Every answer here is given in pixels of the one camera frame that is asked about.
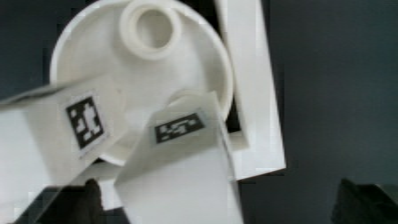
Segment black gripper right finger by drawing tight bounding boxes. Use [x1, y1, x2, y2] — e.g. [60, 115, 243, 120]
[330, 178, 398, 224]

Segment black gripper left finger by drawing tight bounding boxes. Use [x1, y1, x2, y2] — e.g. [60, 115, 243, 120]
[23, 179, 104, 224]

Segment white stool leg with tag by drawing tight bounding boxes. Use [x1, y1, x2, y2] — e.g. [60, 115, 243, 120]
[0, 75, 128, 223]

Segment white obstacle wall right piece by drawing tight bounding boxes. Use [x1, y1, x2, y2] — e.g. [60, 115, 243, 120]
[69, 0, 287, 211]

